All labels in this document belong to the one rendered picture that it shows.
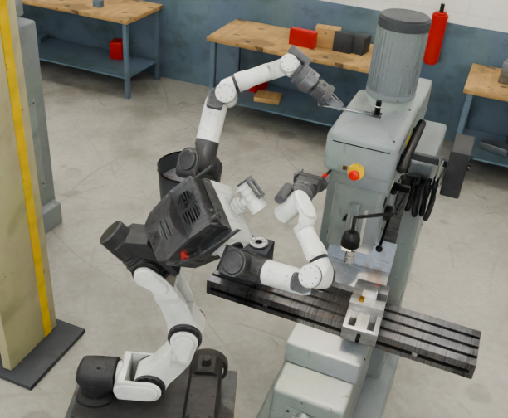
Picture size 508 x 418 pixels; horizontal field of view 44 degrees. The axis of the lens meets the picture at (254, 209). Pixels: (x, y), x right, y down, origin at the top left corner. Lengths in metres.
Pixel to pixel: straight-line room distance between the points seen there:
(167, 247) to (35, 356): 1.93
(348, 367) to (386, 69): 1.26
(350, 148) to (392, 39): 0.48
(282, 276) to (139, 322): 2.19
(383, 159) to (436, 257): 2.89
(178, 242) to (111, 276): 2.39
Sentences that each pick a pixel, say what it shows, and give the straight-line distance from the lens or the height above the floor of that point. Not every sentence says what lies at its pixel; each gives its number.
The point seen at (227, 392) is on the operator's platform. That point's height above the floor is 0.40.
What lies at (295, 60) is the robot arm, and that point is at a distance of 2.40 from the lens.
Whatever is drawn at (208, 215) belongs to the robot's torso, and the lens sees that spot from 2.14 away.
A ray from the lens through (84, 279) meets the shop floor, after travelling 4.56.
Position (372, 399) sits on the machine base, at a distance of 3.62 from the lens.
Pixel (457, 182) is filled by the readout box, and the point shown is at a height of 1.60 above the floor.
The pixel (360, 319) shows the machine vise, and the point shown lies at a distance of 2.80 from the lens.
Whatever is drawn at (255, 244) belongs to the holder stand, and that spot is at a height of 1.15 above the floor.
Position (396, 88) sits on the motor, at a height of 1.95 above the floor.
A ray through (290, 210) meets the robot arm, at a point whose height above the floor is 1.70.
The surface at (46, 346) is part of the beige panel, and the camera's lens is 4.08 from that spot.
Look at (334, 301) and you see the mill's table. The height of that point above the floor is 0.95.
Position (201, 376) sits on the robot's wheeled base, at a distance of 3.06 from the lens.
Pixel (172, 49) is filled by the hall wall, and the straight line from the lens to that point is 7.72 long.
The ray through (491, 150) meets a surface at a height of 0.25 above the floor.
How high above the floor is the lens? 2.85
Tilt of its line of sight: 33 degrees down
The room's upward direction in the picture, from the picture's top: 5 degrees clockwise
